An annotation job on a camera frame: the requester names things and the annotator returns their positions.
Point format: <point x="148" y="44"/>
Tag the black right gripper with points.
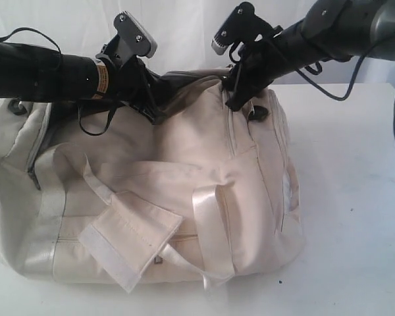
<point x="266" y="62"/>

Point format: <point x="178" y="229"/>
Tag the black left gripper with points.
<point x="132" y="83"/>

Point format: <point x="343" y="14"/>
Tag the cream fabric duffel bag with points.
<point x="208" y="195"/>

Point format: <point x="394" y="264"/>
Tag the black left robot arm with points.
<point x="39" y="74"/>

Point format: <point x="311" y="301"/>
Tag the white backdrop curtain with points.
<point x="183" y="31"/>

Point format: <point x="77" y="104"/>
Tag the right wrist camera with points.
<point x="241" y="26"/>

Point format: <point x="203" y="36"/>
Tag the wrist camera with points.
<point x="131" y="40"/>
<point x="241" y="26"/>

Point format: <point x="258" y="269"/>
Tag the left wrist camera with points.
<point x="131" y="40"/>

